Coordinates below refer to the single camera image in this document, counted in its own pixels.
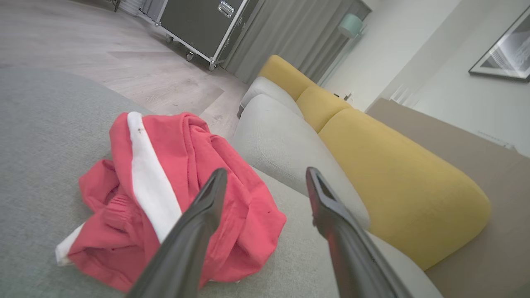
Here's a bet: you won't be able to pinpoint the large grey sofa seat cushion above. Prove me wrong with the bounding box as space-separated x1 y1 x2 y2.
0 68 443 298

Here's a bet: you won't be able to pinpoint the floor lamp with teal shade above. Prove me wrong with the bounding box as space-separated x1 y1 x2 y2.
317 13 366 85

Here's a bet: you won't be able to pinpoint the red shorts with white band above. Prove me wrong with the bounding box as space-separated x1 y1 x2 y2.
55 111 287 293

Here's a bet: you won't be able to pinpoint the framed picture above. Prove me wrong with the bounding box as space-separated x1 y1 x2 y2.
469 6 530 82

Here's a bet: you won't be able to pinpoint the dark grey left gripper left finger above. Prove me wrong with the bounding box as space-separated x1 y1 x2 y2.
126 167 228 298

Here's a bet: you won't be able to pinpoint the black flight case on wheels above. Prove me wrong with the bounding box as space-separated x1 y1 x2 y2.
155 0 265 72

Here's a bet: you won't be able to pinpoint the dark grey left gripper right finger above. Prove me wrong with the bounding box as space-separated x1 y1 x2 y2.
306 167 414 298

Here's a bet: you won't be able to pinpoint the yellow sofa back cushion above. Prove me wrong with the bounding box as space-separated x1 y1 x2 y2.
296 85 353 134
258 55 316 102
318 108 492 272

